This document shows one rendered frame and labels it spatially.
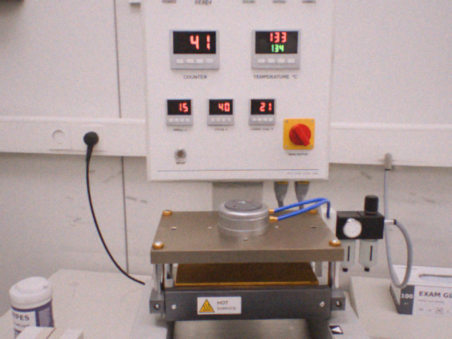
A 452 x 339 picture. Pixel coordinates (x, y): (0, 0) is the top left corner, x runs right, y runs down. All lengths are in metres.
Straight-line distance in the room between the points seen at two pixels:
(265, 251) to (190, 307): 0.13
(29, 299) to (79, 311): 0.23
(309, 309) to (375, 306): 0.55
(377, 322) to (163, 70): 0.72
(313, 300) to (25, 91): 1.08
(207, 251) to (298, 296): 0.14
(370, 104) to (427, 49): 0.18
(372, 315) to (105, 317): 0.64
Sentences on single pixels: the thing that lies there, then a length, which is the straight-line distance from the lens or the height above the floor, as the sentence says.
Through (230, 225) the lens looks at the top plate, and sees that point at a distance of 0.72.
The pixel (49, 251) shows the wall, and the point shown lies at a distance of 1.60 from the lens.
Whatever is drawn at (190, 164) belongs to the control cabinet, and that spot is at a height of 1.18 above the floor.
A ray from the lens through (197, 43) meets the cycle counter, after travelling 0.83.
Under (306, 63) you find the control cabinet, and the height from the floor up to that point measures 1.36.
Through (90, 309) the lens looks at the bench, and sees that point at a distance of 1.32.
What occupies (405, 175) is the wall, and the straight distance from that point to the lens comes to 1.33.
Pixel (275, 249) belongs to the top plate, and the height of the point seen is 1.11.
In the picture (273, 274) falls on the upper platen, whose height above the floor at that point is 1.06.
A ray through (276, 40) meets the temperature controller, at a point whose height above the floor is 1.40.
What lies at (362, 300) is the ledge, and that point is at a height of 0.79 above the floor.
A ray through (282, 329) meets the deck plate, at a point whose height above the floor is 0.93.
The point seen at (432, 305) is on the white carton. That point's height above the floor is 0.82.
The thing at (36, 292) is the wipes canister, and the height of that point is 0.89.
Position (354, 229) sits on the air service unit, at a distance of 0.90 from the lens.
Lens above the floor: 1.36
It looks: 12 degrees down
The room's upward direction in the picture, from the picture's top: straight up
